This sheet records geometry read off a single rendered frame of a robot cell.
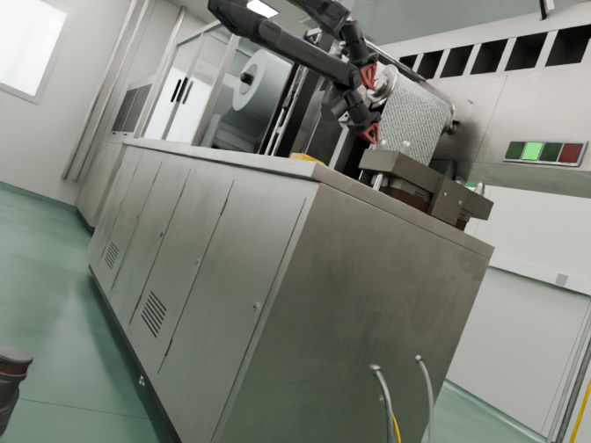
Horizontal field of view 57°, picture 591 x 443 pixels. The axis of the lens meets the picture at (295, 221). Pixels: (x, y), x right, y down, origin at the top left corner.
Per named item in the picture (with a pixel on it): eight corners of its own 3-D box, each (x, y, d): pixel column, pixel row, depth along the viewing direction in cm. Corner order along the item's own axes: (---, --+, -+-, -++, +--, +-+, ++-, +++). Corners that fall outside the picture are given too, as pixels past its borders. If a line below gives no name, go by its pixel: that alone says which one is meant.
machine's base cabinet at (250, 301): (77, 268, 347) (127, 144, 348) (170, 294, 378) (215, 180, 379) (184, 524, 126) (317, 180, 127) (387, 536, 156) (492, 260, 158)
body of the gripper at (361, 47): (363, 66, 158) (355, 41, 155) (345, 68, 167) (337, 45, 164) (380, 58, 160) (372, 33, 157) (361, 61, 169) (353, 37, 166)
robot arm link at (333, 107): (360, 68, 149) (336, 62, 154) (333, 91, 144) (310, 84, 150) (367, 104, 157) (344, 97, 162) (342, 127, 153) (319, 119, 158)
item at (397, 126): (364, 158, 163) (386, 102, 164) (419, 186, 175) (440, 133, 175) (365, 158, 163) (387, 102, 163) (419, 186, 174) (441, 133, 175)
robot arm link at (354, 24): (342, 23, 156) (360, 16, 156) (335, 24, 162) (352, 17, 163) (350, 47, 158) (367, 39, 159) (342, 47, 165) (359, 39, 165)
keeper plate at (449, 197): (426, 213, 152) (440, 177, 152) (449, 224, 156) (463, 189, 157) (432, 214, 149) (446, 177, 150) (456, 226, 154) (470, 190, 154)
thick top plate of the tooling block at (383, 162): (357, 167, 158) (365, 148, 158) (449, 213, 177) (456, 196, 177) (390, 171, 144) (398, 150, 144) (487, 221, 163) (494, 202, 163)
